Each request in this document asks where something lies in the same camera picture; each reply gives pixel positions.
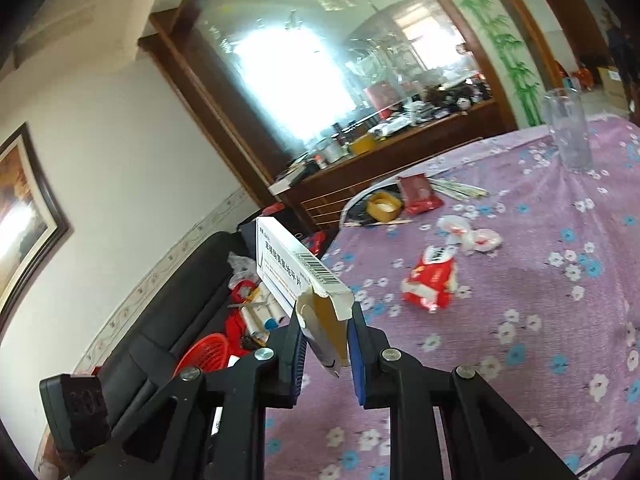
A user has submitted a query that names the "long white medicine box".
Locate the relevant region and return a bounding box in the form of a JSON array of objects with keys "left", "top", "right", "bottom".
[{"left": 255, "top": 217, "right": 355, "bottom": 377}]

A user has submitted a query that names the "red white snack packet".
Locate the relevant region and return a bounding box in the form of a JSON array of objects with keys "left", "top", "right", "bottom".
[{"left": 400, "top": 245, "right": 458, "bottom": 313}]

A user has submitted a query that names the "white tissue paper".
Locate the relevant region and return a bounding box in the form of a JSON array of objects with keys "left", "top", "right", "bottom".
[{"left": 437, "top": 216, "right": 502, "bottom": 252}]

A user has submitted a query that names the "red plastic basket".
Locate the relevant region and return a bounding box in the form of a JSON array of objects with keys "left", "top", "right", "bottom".
[{"left": 174, "top": 333, "right": 230, "bottom": 376}]

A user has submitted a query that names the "black leather sofa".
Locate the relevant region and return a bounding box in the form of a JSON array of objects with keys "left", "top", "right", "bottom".
[{"left": 98, "top": 221, "right": 256, "bottom": 434}]

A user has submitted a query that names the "bag of white rolls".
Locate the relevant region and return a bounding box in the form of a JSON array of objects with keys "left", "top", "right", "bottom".
[{"left": 226, "top": 280, "right": 290, "bottom": 352}]

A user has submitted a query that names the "clear plastic bag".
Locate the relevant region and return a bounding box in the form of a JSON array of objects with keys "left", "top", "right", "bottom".
[{"left": 228, "top": 252, "right": 259, "bottom": 289}]

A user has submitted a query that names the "purple floral tablecloth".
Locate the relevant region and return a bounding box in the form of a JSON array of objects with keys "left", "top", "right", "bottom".
[{"left": 261, "top": 118, "right": 640, "bottom": 480}]

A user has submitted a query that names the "dark red packet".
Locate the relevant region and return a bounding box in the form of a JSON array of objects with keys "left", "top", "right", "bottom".
[{"left": 398, "top": 174, "right": 444, "bottom": 217}]

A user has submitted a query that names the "bundle of chopsticks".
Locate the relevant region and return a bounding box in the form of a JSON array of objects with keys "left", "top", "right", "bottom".
[{"left": 428, "top": 178, "right": 489, "bottom": 202}]

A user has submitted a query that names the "yellow tape roll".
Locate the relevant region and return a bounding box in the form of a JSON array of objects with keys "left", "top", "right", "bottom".
[{"left": 366, "top": 191, "right": 404, "bottom": 223}]

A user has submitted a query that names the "clear drinking glass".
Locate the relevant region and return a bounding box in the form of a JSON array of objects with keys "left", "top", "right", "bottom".
[{"left": 541, "top": 88, "right": 593, "bottom": 174}]

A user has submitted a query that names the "wooden glass partition cabinet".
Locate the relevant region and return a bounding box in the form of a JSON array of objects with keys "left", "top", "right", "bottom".
[{"left": 139, "top": 0, "right": 544, "bottom": 226}]

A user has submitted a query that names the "cardboard box on floor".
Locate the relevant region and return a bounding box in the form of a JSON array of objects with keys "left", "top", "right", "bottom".
[{"left": 598, "top": 66, "right": 630, "bottom": 112}]

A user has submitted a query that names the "brown wooden door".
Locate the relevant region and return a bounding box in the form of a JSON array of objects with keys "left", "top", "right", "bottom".
[{"left": 544, "top": 0, "right": 610, "bottom": 82}]

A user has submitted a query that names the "framed wall painting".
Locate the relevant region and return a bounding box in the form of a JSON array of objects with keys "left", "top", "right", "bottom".
[{"left": 0, "top": 124, "right": 70, "bottom": 327}]

